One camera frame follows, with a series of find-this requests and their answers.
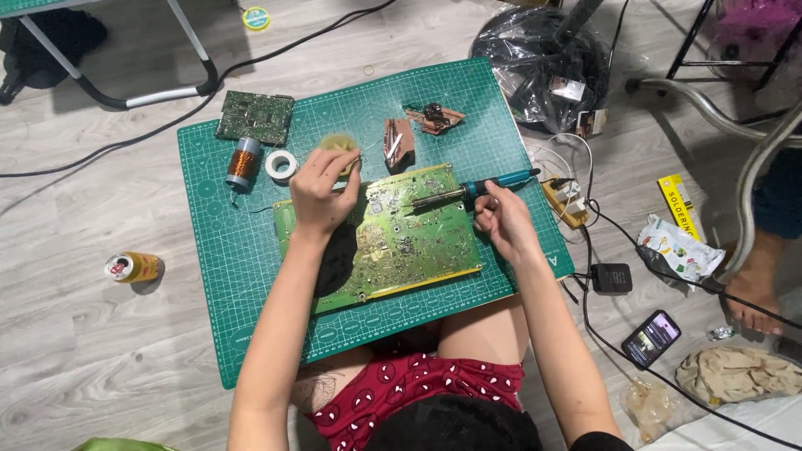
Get black power cable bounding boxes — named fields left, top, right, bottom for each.
left=558, top=178, right=802, bottom=451

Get black smartphone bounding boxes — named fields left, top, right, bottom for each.
left=621, top=309, right=683, bottom=370

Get white cable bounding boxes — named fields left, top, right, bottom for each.
left=521, top=132, right=595, bottom=208

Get brown cardboard piece with tools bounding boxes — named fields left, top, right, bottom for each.
left=383, top=118, right=416, bottom=171

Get yellow power strip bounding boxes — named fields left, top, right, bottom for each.
left=541, top=177, right=591, bottom=230

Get clear crumpled plastic bag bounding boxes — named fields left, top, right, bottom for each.
left=620, top=377, right=685, bottom=444

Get red patterned shorts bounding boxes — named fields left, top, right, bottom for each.
left=303, top=351, right=526, bottom=451

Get yellow round plastic spool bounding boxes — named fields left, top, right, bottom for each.
left=318, top=132, right=360, bottom=177

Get green fabric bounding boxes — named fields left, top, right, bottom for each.
left=70, top=436, right=179, bottom=451

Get yellow drink can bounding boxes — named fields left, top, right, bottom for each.
left=104, top=251, right=165, bottom=284

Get yellow green solder wick reel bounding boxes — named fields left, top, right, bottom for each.
left=242, top=6, right=271, bottom=32

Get black plastic bag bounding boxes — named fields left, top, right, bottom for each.
left=470, top=5, right=612, bottom=135

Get torn brown cardboard with black lump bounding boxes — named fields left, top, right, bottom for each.
left=404, top=103, right=466, bottom=136

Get large green circuit board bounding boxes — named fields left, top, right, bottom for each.
left=272, top=163, right=485, bottom=315

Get person's left hand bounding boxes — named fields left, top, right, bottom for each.
left=288, top=147, right=363, bottom=243

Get white tape roll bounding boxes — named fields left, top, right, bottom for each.
left=264, top=149, right=299, bottom=182

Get curved metal chair leg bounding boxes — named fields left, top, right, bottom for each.
left=624, top=77, right=802, bottom=294

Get teal handled soldering iron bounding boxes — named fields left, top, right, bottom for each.
left=404, top=167, right=542, bottom=209

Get thin solder wire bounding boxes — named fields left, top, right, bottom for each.
left=351, top=139, right=384, bottom=169

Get copper wire spool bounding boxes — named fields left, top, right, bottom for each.
left=225, top=137, right=261, bottom=191

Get white snack packet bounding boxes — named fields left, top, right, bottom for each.
left=637, top=214, right=726, bottom=290

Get long yellow box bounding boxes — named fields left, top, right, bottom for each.
left=657, top=173, right=703, bottom=243

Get grey folding table frame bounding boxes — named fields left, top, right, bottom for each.
left=0, top=0, right=219, bottom=111

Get green cutting mat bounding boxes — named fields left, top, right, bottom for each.
left=177, top=57, right=575, bottom=390

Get person's right hand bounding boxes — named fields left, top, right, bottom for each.
left=473, top=180, right=546, bottom=268

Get long black cable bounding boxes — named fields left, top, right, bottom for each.
left=0, top=0, right=398, bottom=179

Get black shirt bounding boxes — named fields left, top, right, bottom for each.
left=362, top=393, right=635, bottom=451

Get small green circuit board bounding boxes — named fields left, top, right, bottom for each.
left=214, top=89, right=296, bottom=147

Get person's leg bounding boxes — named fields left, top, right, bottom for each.
left=436, top=293, right=531, bottom=367

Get black pad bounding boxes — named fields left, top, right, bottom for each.
left=312, top=222, right=359, bottom=299

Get black metal stool frame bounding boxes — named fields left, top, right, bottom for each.
left=658, top=0, right=802, bottom=94

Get black digital power adapter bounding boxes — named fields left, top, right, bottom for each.
left=590, top=263, right=634, bottom=296

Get beige crumpled cloth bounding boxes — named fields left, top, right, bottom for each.
left=674, top=346, right=802, bottom=408

